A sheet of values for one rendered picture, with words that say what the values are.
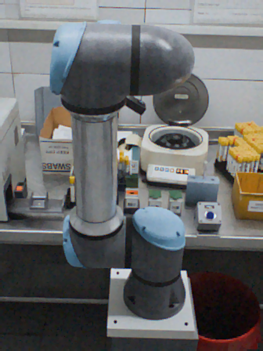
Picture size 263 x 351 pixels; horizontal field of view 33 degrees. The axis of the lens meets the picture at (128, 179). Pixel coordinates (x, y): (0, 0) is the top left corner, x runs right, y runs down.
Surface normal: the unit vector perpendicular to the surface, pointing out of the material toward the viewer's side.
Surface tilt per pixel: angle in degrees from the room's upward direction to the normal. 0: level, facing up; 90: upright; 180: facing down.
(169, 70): 92
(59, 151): 86
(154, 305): 71
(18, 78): 90
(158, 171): 25
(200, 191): 90
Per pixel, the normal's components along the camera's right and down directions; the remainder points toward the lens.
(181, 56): 0.76, 0.08
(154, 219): 0.15, -0.85
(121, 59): 0.00, 0.21
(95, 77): 0.00, 0.61
